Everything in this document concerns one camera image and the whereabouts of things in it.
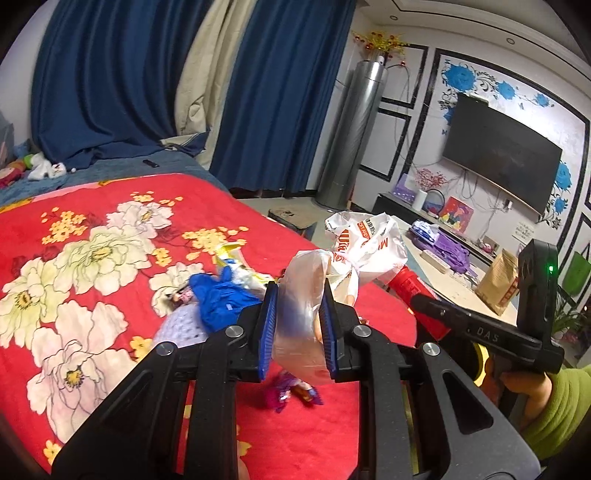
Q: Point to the blue square stool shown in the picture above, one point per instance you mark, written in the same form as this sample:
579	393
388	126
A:
288	216

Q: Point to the beige curtain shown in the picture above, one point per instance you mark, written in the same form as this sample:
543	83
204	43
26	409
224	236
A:
207	69

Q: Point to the white paper notice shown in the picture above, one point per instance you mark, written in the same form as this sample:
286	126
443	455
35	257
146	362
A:
523	231

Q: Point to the purple box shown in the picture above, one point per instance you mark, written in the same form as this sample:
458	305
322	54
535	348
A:
404	189

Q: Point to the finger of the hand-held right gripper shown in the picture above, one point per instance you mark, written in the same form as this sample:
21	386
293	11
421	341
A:
438	311

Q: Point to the purple candy wrapper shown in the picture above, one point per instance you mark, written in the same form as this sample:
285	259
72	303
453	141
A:
279	392

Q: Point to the person's right hand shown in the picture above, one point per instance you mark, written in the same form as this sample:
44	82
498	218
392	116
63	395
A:
531	390

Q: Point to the black television cabinet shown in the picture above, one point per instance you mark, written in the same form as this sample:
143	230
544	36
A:
392	205

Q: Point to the person's right forearm green sleeve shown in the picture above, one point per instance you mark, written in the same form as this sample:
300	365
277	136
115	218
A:
568	410

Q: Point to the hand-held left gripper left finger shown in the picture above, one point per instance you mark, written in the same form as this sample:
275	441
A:
268	323

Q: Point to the yellow artificial flowers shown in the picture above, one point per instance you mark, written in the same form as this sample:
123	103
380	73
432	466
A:
383	44

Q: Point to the pink artificial flowers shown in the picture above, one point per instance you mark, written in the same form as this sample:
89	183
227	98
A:
431	177

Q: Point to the green bag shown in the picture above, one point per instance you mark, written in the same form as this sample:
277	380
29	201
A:
577	277

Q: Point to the black remote control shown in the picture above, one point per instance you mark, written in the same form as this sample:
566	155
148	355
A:
150	163

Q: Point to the white foam fruit net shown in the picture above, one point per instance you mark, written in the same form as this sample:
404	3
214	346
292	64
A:
180	327

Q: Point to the clear plastic bag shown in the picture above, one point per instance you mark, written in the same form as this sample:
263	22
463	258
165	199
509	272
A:
300	286

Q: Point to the purple cloth bag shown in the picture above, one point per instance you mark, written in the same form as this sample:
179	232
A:
448	251

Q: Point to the colourful plush toy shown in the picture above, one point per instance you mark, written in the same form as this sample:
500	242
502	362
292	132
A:
14	170

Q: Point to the white plastic bag orange print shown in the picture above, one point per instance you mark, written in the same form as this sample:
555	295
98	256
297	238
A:
369	240

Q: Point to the silver tower air conditioner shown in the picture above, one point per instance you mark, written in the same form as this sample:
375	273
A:
351	138

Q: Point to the coffee table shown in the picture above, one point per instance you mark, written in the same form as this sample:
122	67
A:
457	281

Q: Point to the red floral blanket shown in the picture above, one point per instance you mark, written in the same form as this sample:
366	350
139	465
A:
92	277

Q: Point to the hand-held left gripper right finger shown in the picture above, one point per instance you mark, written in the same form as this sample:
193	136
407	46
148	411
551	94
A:
328	323

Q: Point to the blue curtain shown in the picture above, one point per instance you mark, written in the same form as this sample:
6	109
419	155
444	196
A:
101	69
277	92

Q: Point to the blue plastic wrapper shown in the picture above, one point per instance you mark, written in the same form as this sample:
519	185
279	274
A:
217	295

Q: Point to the blue bed sheet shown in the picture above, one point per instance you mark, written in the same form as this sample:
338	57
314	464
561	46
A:
115	168

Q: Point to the red cylindrical can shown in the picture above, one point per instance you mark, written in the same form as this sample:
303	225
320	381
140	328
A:
411	284

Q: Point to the white yellow snack packet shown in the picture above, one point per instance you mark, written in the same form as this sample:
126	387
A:
231	258

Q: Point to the colourful picture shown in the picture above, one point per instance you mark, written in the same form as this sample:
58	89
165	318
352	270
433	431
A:
457	212

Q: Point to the black wall television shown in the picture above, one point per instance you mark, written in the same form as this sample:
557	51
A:
498	147

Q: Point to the round ornament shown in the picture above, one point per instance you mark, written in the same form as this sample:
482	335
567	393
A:
435	203

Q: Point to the white cylinder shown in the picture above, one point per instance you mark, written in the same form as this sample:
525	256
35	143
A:
419	201

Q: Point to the black trash bin yellow rim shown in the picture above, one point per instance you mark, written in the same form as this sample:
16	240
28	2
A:
480	364

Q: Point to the brown paper bag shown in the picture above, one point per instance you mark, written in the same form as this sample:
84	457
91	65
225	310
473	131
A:
496	281

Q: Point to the tissue pack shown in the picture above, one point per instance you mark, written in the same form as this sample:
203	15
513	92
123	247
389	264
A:
425	230

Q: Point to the white plush toy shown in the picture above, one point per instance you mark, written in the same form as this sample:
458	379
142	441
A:
44	170

